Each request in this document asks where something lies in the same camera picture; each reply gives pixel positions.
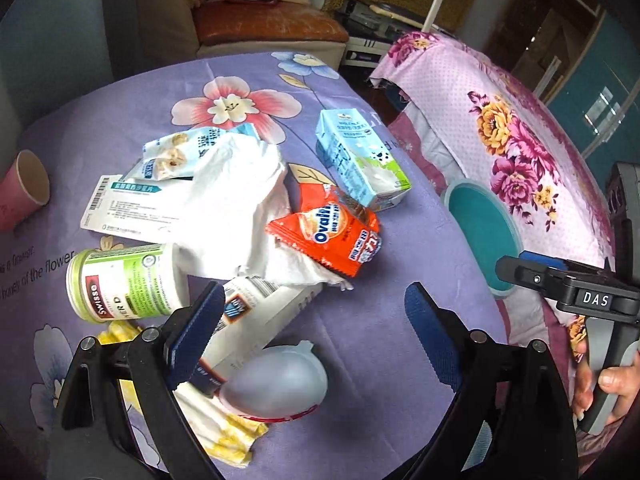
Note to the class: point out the pink paper cup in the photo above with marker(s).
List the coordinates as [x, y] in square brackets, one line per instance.
[24, 189]

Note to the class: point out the blue white snack bag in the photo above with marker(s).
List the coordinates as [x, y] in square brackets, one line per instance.
[180, 155]

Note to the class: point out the orange Ovaltine snack wrapper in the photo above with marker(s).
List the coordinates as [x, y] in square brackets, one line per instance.
[330, 227]

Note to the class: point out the pink floral quilt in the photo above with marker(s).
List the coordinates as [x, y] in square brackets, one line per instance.
[466, 117]

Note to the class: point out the green white supplement bottle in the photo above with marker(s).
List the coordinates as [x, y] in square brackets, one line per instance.
[126, 283]

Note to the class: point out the white yogurt cup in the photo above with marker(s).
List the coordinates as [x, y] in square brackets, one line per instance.
[255, 312]

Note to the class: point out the white tissue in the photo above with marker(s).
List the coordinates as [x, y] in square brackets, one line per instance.
[222, 233]

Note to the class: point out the yellow white wrapper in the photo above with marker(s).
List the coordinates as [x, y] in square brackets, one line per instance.
[224, 436]

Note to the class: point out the dark wooden cabinet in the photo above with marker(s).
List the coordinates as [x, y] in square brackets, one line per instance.
[551, 37]

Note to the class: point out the beige sofa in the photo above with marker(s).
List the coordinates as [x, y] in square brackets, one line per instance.
[168, 36]

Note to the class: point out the blue milk carton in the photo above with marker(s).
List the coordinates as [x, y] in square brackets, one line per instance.
[368, 172]

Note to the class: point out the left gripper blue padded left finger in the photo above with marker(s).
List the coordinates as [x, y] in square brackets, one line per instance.
[187, 333]

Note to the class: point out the white medicine box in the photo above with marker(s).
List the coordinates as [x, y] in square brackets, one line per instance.
[149, 212]

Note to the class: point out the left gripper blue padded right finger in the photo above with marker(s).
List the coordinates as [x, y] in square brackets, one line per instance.
[428, 321]

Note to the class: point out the brown leather cushion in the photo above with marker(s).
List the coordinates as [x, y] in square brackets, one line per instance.
[224, 22]

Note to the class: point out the black electronic device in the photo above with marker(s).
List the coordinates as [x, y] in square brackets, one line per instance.
[377, 28]

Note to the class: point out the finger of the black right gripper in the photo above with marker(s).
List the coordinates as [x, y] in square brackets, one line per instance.
[527, 269]

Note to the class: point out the teal trash bin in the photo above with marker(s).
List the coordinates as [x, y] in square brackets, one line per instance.
[487, 227]

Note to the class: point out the purple floral bedsheet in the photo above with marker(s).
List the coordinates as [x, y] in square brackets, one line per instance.
[384, 400]

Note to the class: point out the person's right hand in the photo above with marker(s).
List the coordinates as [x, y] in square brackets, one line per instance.
[622, 381]

